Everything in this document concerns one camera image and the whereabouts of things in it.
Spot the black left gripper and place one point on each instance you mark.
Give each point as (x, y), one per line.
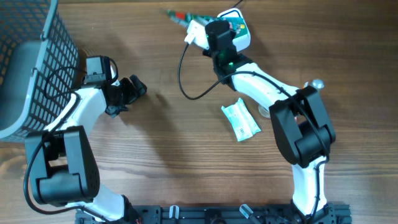
(132, 92)

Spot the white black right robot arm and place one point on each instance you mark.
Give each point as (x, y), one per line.
(302, 128)

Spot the grey plastic mesh basket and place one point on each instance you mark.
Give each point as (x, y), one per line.
(38, 55)

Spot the white barcode scanner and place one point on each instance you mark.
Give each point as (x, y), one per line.
(242, 38)

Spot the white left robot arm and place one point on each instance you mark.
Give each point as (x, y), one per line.
(62, 174)

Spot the green white gloves packet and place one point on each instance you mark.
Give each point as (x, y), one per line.
(184, 18)

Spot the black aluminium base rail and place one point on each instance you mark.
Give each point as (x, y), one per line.
(279, 213)

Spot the yellow oil bottle silver cap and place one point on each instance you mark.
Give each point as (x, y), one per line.
(318, 84)

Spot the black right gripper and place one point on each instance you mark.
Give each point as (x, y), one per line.
(206, 53)

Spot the green lid round jar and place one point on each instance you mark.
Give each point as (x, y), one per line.
(263, 112)

